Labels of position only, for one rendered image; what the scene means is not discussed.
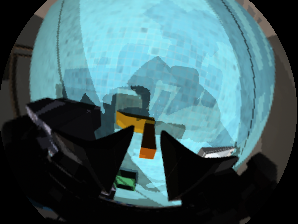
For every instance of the dark grey ramp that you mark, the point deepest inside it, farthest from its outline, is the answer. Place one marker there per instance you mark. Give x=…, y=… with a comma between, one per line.
x=73, y=117

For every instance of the green tray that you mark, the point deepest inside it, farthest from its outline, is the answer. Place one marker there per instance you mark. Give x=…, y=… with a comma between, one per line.
x=121, y=181
x=126, y=175

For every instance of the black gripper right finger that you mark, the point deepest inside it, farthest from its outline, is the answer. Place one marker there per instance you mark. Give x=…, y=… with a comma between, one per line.
x=184, y=169

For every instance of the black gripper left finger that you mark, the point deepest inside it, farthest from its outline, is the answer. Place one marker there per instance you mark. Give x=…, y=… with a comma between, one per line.
x=103, y=157

